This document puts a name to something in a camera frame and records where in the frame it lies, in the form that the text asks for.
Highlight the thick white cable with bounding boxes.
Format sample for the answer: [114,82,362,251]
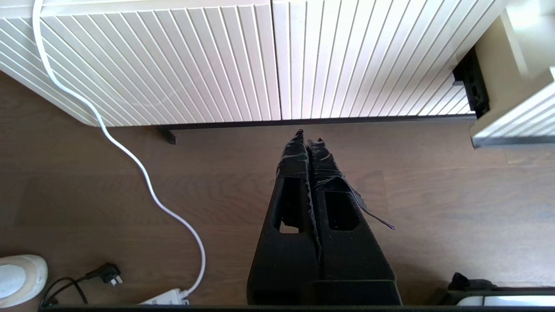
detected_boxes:
[32,0,207,300]

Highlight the white floor power strip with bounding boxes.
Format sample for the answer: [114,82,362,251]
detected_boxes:
[138,288,192,306]

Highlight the white round floor device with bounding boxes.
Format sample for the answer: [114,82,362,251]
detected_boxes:
[0,254,49,309]

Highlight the black plug cord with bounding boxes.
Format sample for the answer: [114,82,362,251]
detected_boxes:
[39,262,124,309]

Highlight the cream ribbed drawer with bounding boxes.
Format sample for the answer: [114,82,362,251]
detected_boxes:
[468,0,555,150]

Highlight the black metal bracket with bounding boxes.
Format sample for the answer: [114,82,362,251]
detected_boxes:
[452,45,491,120]

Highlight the white slatted cabinet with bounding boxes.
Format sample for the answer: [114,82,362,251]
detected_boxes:
[0,0,521,129]

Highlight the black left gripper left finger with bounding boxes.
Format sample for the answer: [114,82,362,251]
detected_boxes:
[247,129,321,304]

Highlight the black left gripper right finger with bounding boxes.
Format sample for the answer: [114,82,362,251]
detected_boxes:
[303,138,402,304]

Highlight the grey black robot base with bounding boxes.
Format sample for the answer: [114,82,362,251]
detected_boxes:
[427,272,555,306]

